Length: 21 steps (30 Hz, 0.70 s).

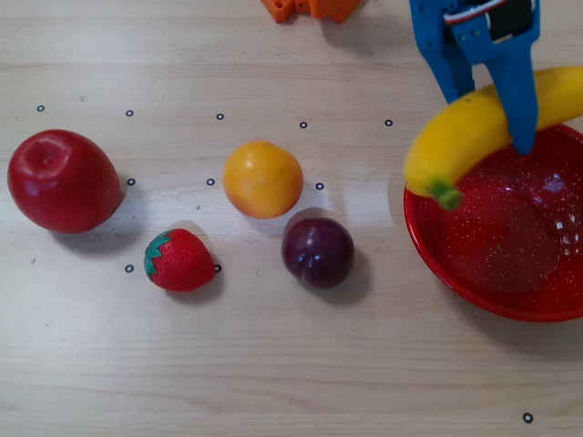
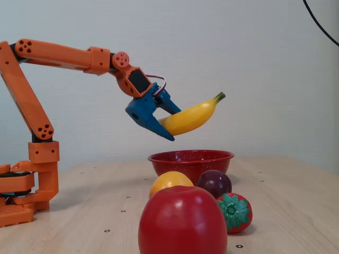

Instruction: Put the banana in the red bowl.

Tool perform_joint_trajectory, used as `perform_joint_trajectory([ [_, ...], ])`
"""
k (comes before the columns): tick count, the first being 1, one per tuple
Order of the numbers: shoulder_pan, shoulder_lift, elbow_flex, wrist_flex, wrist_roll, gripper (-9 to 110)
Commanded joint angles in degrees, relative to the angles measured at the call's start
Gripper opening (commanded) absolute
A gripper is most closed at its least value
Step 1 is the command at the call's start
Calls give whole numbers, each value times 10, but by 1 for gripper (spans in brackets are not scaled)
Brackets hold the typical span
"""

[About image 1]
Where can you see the blue gripper black motor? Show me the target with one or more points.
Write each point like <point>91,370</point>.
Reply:
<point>494,56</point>

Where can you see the yellow toy banana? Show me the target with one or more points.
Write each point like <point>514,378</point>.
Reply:
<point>455,132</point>

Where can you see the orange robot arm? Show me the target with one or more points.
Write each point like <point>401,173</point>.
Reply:
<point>319,7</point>

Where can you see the red speckled enamel bowl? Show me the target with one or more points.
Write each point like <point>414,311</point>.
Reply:
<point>501,250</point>

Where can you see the purple toy plum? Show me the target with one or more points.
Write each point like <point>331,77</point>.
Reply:
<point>317,252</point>

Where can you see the orange toy fruit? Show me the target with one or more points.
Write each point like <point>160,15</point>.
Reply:
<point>262,179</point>

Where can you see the red toy strawberry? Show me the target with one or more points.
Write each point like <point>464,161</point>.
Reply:
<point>182,261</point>

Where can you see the red toy apple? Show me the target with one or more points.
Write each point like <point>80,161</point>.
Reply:
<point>64,182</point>

